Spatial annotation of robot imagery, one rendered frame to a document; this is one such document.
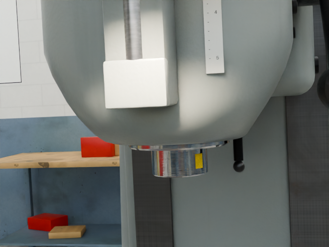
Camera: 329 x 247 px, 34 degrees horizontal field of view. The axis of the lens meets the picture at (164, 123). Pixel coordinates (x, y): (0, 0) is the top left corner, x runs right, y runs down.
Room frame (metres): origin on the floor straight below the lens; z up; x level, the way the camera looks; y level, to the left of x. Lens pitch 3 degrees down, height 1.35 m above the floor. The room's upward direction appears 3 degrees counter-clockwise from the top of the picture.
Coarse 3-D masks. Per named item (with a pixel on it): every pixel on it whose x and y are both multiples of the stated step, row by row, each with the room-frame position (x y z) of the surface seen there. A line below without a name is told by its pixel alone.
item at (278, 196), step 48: (288, 96) 0.80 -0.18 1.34; (288, 144) 0.80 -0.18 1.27; (144, 192) 0.84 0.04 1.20; (192, 192) 0.83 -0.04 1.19; (240, 192) 0.82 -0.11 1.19; (288, 192) 0.80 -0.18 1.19; (144, 240) 0.85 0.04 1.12; (192, 240) 0.83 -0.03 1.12; (240, 240) 0.82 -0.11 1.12; (288, 240) 0.80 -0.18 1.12
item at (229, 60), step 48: (48, 0) 0.40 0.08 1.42; (96, 0) 0.38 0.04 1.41; (192, 0) 0.36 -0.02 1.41; (240, 0) 0.36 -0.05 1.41; (288, 0) 0.39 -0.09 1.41; (48, 48) 0.40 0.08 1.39; (96, 48) 0.38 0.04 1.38; (192, 48) 0.36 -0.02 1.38; (240, 48) 0.36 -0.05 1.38; (288, 48) 0.39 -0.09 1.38; (96, 96) 0.38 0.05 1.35; (192, 96) 0.36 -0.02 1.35; (240, 96) 0.37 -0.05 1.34; (144, 144) 0.39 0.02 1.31
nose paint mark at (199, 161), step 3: (201, 153) 0.44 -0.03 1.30; (195, 156) 0.44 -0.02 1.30; (198, 156) 0.44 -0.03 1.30; (201, 156) 0.44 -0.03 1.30; (195, 159) 0.44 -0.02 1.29; (198, 159) 0.44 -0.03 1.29; (201, 159) 0.44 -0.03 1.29; (195, 162) 0.44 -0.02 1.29; (198, 162) 0.44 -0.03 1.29; (201, 162) 0.44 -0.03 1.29; (198, 165) 0.44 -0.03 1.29; (201, 165) 0.44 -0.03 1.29; (198, 168) 0.44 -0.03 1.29
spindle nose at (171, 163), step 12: (156, 156) 0.44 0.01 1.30; (168, 156) 0.44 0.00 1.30; (180, 156) 0.43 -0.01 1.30; (192, 156) 0.44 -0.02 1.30; (204, 156) 0.45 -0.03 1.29; (156, 168) 0.45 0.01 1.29; (168, 168) 0.44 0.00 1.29; (180, 168) 0.43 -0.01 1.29; (192, 168) 0.44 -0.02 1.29; (204, 168) 0.45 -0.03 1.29
